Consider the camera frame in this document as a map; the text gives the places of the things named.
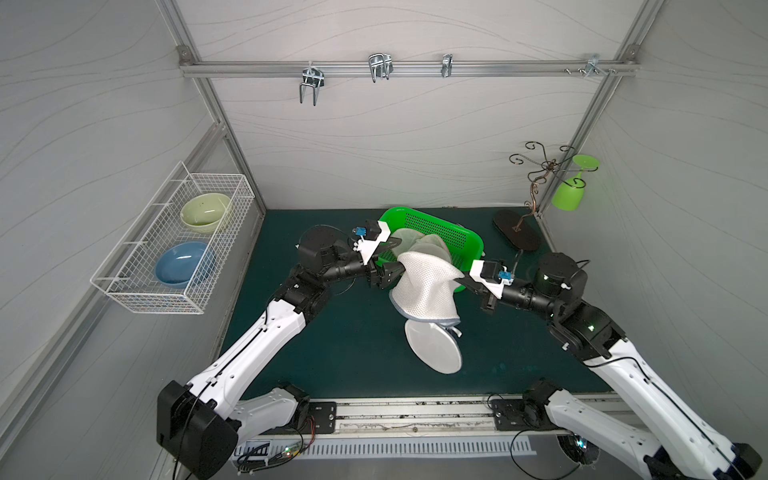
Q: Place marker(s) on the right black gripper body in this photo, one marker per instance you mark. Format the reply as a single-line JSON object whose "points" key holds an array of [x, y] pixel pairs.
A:
{"points": [[485, 289]]}

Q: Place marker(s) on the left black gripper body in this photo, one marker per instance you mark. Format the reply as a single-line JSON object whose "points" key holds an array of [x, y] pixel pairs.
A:
{"points": [[381, 270]]}

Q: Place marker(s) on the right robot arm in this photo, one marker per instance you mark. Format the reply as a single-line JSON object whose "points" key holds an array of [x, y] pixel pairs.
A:
{"points": [[676, 443]]}

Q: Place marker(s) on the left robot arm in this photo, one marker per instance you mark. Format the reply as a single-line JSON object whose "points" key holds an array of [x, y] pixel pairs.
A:
{"points": [[201, 422]]}

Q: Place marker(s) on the green plastic basket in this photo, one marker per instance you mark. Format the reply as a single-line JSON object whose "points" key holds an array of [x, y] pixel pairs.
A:
{"points": [[409, 225]]}

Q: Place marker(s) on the bronze cup tree stand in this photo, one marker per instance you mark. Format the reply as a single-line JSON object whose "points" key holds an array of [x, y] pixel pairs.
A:
{"points": [[513, 226]]}

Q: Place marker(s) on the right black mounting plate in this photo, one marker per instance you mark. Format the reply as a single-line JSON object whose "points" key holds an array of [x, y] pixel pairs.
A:
{"points": [[518, 414]]}

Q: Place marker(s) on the black mounting plate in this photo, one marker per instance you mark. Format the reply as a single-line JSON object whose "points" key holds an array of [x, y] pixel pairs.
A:
{"points": [[518, 414], [313, 416]]}

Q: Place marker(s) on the green plastic wine glass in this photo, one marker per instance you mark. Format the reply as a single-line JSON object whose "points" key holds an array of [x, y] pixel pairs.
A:
{"points": [[570, 192]]}

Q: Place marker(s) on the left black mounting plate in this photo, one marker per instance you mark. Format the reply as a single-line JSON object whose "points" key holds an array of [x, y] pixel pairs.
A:
{"points": [[313, 416]]}

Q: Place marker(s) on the light green bowl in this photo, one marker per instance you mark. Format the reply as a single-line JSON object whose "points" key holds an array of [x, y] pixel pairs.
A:
{"points": [[206, 213]]}

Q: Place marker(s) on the blue bowl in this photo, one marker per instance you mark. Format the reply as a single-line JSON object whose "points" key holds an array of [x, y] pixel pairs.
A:
{"points": [[186, 264]]}

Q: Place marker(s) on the looped metal hook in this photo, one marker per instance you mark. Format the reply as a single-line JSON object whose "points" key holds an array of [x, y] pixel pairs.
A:
{"points": [[380, 66]]}

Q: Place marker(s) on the double prong metal hook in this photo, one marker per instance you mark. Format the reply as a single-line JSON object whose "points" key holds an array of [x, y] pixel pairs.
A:
{"points": [[312, 80]]}

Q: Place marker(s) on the small flat metal hook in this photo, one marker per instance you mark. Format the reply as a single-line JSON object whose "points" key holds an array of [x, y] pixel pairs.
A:
{"points": [[446, 65]]}

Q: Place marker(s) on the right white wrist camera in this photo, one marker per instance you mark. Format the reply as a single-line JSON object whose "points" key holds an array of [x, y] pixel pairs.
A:
{"points": [[492, 276]]}

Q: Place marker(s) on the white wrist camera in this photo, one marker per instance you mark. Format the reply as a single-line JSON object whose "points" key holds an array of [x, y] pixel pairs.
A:
{"points": [[492, 276], [373, 239]]}

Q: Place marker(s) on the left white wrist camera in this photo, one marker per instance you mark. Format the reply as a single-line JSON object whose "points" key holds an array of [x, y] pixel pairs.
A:
{"points": [[373, 239]]}

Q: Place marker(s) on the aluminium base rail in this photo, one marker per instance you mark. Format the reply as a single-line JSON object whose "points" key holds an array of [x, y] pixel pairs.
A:
{"points": [[426, 416]]}

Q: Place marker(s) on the white slotted cable duct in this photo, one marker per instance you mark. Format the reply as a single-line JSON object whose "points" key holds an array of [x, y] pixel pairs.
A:
{"points": [[419, 447]]}

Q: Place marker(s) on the round floor cable port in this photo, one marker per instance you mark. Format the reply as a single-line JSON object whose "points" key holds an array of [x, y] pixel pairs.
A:
{"points": [[578, 449]]}

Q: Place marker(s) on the white wire wall basket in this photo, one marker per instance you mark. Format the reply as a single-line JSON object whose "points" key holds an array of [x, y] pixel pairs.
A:
{"points": [[127, 275]]}

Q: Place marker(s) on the right metal rail hook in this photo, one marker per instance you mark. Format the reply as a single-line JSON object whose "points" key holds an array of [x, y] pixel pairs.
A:
{"points": [[591, 68]]}

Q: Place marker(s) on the aluminium top rail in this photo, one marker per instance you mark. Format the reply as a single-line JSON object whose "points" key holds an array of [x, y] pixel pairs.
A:
{"points": [[430, 68]]}

